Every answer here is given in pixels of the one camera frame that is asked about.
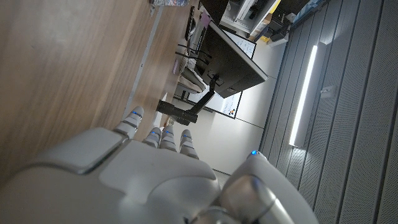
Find white shelf cabinet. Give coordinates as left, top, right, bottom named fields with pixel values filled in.
left=219, top=0, right=281, bottom=43

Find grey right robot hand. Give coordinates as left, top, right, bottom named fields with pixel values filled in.
left=0, top=105, right=320, bottom=224

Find black keyboard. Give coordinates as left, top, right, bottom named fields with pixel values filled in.
left=185, top=6, right=197, bottom=42

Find long ceiling light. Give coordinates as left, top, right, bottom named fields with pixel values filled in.
left=289, top=42, right=328, bottom=149

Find black monitor cables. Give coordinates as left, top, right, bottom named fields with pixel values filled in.
left=175, top=43, right=213, bottom=63

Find black computer monitor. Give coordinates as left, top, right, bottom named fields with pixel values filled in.
left=198, top=0, right=269, bottom=99
left=186, top=29, right=257, bottom=119

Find grey hanging cloth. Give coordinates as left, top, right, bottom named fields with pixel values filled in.
left=178, top=55, right=208, bottom=95

